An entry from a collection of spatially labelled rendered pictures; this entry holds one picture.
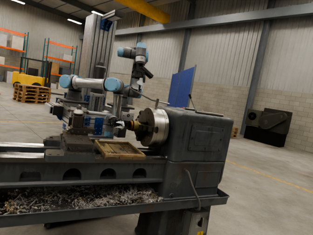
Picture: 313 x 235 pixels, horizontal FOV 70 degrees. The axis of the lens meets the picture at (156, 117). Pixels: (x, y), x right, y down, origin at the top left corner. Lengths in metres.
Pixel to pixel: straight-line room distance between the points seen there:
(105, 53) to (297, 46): 10.46
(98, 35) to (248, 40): 11.12
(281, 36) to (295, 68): 1.72
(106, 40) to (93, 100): 0.64
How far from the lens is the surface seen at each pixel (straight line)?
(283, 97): 11.75
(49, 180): 1.60
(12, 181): 1.60
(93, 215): 1.59
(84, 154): 1.48
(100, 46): 2.48
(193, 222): 2.06
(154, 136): 1.68
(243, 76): 12.62
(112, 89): 1.89
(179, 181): 1.86
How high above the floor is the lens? 1.37
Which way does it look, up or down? 6 degrees down
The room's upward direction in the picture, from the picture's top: 10 degrees clockwise
